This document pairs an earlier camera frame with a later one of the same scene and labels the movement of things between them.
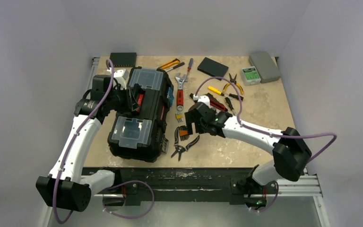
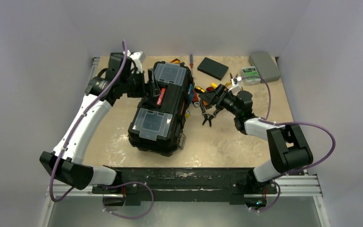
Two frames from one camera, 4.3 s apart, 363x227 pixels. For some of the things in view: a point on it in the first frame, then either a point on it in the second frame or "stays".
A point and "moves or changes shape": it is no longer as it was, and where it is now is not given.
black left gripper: [131, 104] -> [141, 93]
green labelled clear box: [250, 75] stays
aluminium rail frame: [305, 186] stays
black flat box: [212, 68] stays
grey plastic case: [265, 66] stays
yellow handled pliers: [234, 81] stays
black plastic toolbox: [139, 135] moves or changes shape
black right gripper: [194, 117] -> [217, 97]
